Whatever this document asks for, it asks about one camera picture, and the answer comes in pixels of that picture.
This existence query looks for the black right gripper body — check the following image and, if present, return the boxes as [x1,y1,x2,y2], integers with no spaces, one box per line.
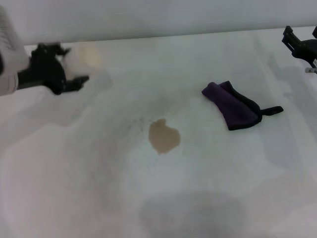
[295,38,317,68]

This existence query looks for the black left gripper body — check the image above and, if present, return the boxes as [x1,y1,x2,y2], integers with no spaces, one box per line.
[16,43,68,96]

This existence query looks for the white paper cup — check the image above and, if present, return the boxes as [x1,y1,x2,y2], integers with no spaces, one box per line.
[64,44,113,86]

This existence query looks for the purple rag with black trim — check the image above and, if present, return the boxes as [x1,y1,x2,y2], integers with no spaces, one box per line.
[201,80,284,131]

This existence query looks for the brown water stain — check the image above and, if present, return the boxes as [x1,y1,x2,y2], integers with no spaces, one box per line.
[148,119,181,156]

